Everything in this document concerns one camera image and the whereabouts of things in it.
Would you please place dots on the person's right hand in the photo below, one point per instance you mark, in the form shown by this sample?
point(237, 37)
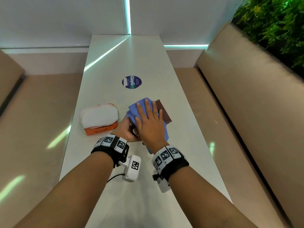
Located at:
point(150, 128)

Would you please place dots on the person's left hand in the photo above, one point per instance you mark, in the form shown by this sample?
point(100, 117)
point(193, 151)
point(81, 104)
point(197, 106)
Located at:
point(123, 131)

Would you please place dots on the person's right middle finger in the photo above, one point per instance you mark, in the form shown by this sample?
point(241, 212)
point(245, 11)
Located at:
point(148, 107)

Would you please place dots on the person's left fingers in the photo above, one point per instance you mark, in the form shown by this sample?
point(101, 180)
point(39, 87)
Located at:
point(134, 135)

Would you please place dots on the person's right little finger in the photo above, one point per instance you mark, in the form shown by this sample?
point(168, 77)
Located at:
point(161, 116)

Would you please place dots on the person's right thumb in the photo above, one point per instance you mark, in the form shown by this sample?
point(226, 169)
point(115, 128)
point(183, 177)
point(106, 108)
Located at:
point(137, 127)

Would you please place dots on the brown ridged comb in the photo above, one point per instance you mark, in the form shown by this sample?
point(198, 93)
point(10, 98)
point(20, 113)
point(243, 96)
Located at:
point(163, 112)

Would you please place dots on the blue cloth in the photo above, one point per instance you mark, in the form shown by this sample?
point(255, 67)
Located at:
point(133, 110)

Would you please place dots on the person's right forearm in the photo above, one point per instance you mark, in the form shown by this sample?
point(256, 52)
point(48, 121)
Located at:
point(204, 201)

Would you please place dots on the person's left forearm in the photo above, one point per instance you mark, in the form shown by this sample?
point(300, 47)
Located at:
point(71, 192)

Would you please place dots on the black left wristband with markers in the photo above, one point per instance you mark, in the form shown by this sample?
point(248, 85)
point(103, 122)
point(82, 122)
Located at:
point(110, 146)

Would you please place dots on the black wristband with markers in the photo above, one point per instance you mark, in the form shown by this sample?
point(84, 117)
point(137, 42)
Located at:
point(169, 160)
point(110, 146)

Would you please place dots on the round dark blue sticker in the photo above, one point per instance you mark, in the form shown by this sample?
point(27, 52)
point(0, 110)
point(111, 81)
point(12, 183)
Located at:
point(131, 82)

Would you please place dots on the white and orange pouch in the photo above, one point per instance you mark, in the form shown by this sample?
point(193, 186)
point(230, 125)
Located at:
point(98, 117)

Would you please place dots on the black right wristband with markers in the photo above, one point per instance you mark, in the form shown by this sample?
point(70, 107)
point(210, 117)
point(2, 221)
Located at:
point(169, 160)

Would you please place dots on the horizontal light strip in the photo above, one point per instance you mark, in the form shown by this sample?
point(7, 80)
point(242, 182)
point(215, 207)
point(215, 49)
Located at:
point(185, 46)

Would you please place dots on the beige bench seat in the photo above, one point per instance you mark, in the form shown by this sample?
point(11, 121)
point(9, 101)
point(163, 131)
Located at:
point(228, 149)
point(33, 144)

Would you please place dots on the vertical light strip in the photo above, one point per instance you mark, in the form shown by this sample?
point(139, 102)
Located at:
point(127, 15)

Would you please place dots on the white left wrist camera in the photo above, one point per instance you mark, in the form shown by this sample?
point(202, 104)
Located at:
point(132, 168)

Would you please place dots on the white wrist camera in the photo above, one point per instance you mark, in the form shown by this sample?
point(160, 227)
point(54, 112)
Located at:
point(162, 184)
point(132, 168)

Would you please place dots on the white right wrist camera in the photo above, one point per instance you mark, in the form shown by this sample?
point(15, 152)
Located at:
point(162, 184)

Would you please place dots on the green plant wall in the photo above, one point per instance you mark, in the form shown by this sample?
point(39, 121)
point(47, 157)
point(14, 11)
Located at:
point(273, 26)

